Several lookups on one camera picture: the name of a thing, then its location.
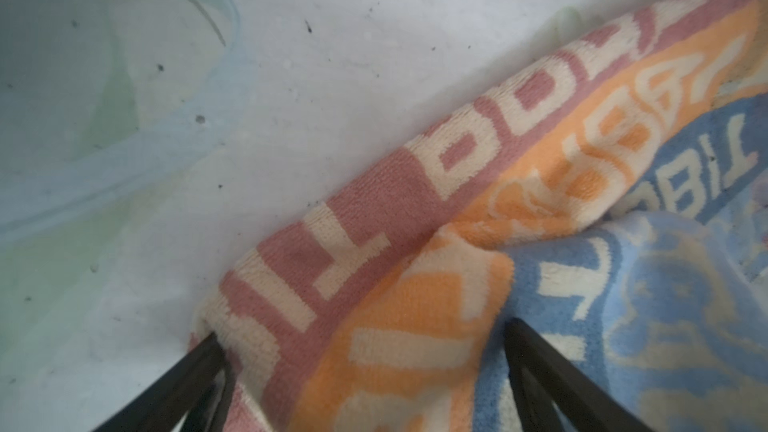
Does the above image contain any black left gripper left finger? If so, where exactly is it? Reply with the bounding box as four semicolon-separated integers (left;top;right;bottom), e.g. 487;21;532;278
96;333;236;432

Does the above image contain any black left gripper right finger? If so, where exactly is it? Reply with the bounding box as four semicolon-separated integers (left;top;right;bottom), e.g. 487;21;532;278
504;318;649;431

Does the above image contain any striped rabbit lettering towel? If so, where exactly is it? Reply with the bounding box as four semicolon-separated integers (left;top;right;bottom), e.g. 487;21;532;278
196;0;767;431

